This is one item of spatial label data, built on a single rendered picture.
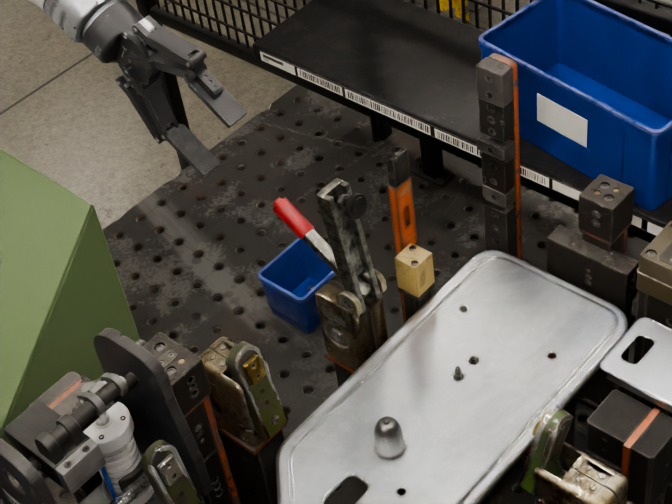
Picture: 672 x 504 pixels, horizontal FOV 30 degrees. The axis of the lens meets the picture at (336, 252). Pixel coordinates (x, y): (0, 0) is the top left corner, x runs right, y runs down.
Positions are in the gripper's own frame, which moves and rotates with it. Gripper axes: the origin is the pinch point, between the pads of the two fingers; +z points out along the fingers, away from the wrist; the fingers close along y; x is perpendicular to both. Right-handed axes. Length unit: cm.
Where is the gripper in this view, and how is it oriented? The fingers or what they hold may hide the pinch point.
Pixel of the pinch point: (218, 139)
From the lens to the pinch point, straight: 152.8
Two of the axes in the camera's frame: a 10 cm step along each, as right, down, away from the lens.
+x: 6.5, -5.8, 4.8
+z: 6.9, 7.2, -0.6
